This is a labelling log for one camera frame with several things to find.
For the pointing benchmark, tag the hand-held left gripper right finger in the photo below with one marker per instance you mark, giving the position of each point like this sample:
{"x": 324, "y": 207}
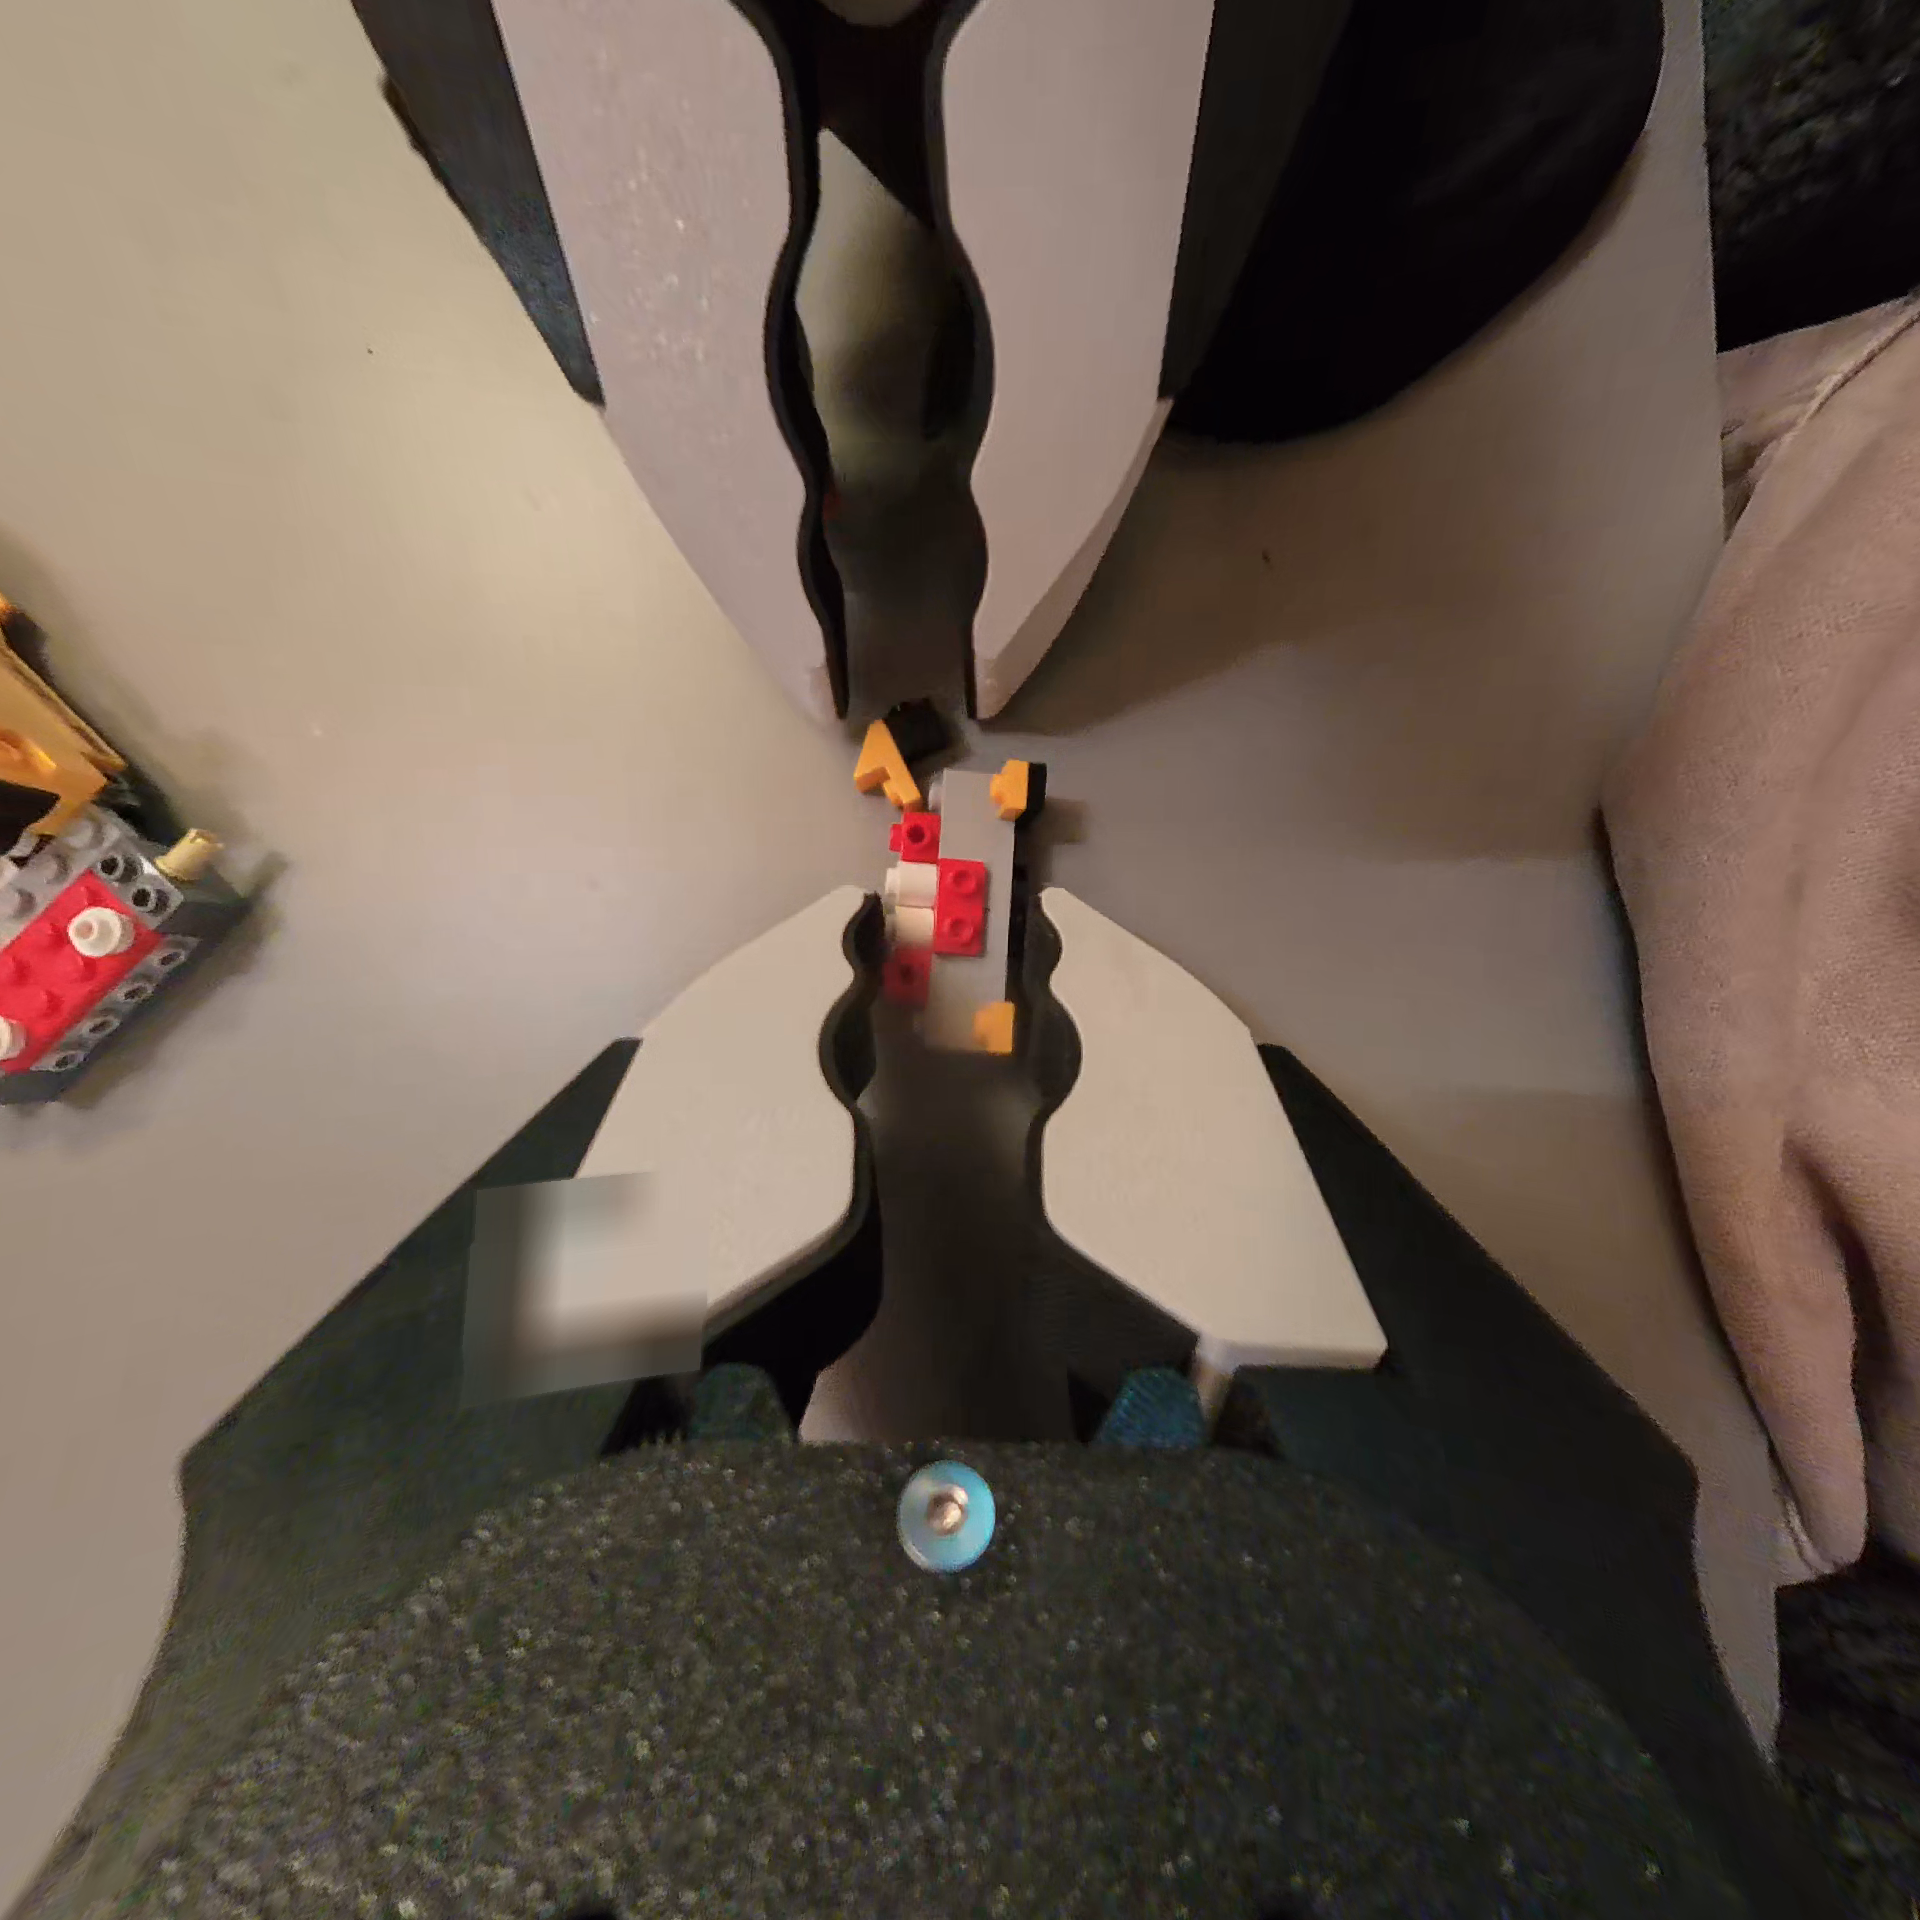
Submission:
{"x": 1187, "y": 1173}

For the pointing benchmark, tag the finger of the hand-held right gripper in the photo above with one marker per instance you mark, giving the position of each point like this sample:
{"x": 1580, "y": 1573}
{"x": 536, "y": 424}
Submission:
{"x": 676, "y": 302}
{"x": 1078, "y": 302}

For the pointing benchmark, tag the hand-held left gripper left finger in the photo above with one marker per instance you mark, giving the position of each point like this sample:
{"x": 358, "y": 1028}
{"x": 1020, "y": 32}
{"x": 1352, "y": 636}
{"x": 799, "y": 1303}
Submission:
{"x": 735, "y": 1093}

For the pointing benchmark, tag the red white lego assembly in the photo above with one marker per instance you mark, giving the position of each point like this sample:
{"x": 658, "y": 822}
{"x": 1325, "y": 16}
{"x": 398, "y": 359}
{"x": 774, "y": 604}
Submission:
{"x": 969, "y": 903}

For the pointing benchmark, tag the orange lego piece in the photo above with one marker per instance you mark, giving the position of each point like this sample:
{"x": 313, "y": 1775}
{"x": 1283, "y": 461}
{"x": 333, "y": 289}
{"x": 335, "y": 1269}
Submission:
{"x": 884, "y": 766}

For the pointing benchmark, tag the yellow lego car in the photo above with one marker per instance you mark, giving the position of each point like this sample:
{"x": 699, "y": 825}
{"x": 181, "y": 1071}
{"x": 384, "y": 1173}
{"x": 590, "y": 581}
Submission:
{"x": 90, "y": 930}

